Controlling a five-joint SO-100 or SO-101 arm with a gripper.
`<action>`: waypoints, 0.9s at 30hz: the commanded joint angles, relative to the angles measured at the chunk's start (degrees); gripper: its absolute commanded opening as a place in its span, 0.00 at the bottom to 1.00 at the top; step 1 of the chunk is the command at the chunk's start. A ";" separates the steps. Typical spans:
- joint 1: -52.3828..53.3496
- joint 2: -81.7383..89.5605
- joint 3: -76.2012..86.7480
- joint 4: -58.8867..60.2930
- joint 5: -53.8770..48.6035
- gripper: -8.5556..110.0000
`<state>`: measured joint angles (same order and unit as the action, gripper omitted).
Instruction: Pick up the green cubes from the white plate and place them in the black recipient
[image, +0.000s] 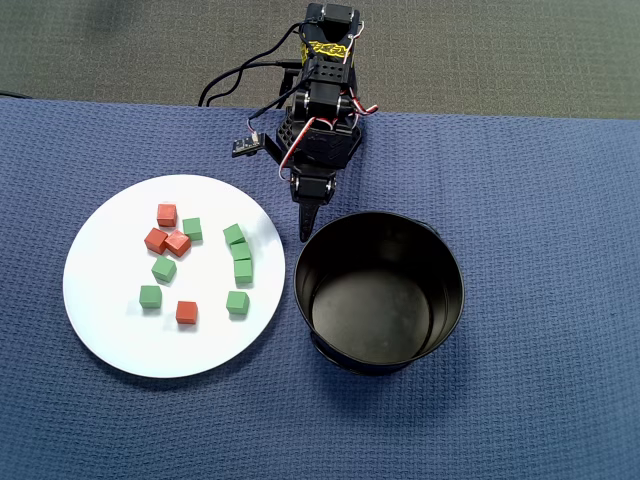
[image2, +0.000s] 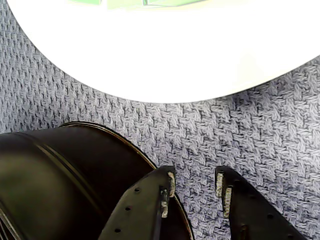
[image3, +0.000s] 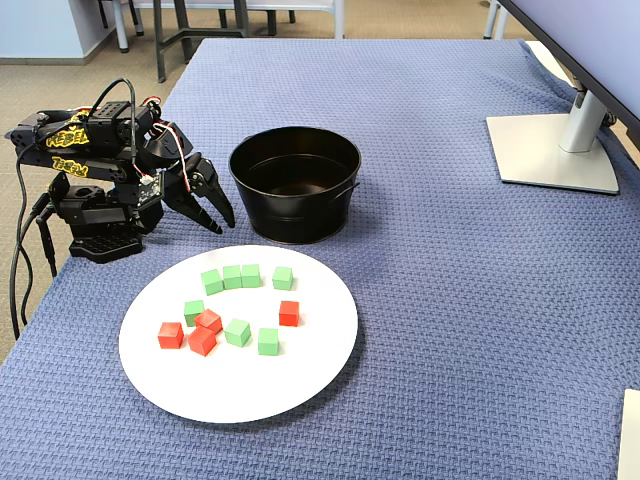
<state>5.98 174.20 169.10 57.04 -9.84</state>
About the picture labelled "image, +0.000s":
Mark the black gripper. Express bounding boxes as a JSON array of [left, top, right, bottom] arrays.
[[284, 117, 363, 244]]

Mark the white round plate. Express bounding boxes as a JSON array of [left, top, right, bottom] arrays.
[[62, 173, 287, 380]]

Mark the black metal pot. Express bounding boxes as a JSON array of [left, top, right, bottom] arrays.
[[292, 210, 466, 377]]

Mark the red wooden cube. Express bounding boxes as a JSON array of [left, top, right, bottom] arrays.
[[143, 227, 170, 256], [164, 229, 193, 259], [175, 300, 199, 326], [156, 202, 179, 229]]

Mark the blue woven cloth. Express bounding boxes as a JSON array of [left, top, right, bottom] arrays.
[[0, 97, 640, 480]]

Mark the red white gripper servo wire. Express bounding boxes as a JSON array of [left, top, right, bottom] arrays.
[[277, 117, 319, 182]]

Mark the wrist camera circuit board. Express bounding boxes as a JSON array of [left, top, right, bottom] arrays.
[[230, 133, 265, 159]]

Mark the red white wrist servo wire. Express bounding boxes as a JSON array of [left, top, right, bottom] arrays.
[[344, 84, 380, 121]]

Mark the thick black plug cable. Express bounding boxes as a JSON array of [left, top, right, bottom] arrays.
[[205, 58, 301, 107]]

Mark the red white elbow servo wire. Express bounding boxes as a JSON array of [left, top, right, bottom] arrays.
[[343, 20, 365, 65]]

